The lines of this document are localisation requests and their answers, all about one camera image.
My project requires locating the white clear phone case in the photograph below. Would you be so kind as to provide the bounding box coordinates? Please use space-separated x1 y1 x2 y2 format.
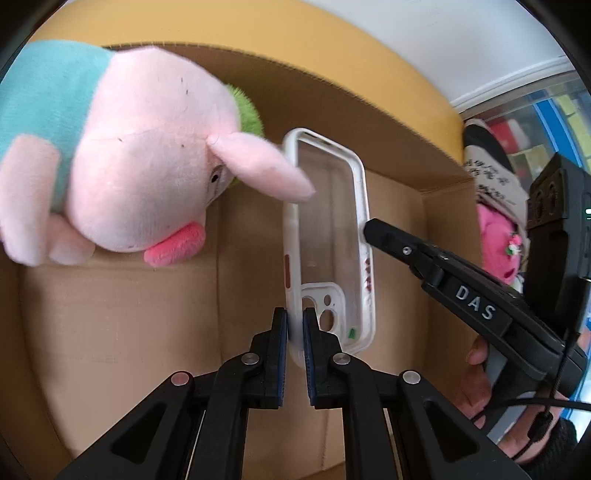
283 128 377 366

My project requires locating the pink pig plush toy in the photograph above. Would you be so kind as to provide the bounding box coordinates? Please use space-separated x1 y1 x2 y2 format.
1 40 315 267

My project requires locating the person right hand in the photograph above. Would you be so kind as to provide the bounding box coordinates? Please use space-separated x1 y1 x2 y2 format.
454 338 569 462

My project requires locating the magenta plush toy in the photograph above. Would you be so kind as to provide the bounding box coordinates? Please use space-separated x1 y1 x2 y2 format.
477 203 523 285

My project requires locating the brown cardboard box tray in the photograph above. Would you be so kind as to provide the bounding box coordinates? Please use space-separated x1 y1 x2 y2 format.
1 44 480 479

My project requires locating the beige printed cloth bag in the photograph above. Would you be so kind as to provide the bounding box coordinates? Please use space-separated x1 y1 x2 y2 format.
461 118 532 232

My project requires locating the black cable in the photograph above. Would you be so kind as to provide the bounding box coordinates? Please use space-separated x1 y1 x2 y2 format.
468 322 591 462

